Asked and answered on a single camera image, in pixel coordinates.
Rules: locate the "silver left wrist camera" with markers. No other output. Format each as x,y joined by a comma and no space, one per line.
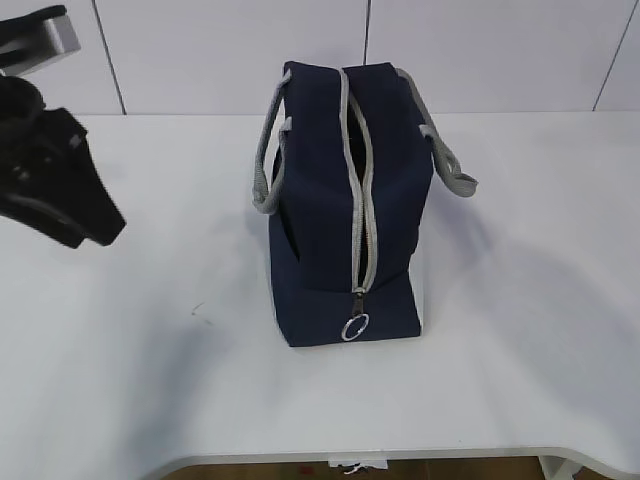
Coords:
35,40

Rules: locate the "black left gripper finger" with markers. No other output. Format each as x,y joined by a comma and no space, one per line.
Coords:
95,210

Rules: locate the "navy blue lunch bag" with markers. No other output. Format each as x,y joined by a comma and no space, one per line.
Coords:
343,169

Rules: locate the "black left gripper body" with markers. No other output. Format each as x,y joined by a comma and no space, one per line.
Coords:
28,131

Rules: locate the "white paper under table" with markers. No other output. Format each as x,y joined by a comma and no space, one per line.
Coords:
358,466

